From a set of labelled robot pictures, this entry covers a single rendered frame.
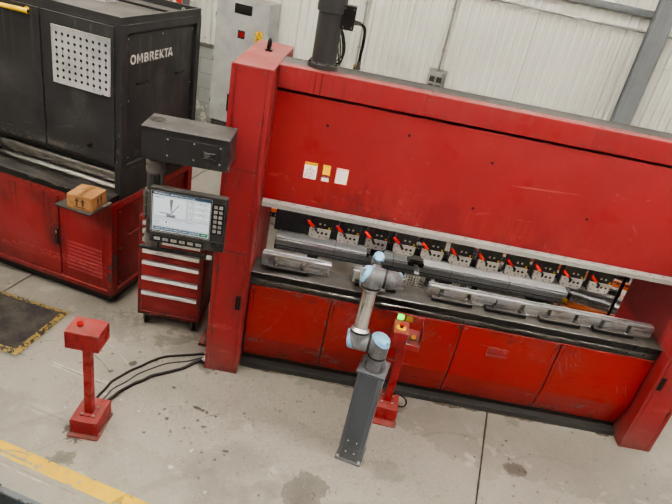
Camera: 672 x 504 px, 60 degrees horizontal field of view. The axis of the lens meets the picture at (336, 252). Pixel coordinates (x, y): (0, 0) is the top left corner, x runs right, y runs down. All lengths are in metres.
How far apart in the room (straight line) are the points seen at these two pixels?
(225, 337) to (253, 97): 1.79
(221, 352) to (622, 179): 3.02
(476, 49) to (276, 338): 4.90
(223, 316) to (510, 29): 5.26
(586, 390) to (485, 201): 1.74
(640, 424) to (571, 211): 1.81
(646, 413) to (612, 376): 0.38
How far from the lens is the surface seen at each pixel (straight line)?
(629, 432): 5.17
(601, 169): 4.12
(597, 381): 4.89
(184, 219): 3.58
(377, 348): 3.55
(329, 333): 4.39
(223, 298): 4.23
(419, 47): 8.09
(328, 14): 3.74
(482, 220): 4.07
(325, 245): 4.43
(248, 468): 4.02
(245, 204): 3.84
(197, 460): 4.05
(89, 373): 3.95
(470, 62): 8.03
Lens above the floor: 3.08
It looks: 29 degrees down
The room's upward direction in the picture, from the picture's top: 12 degrees clockwise
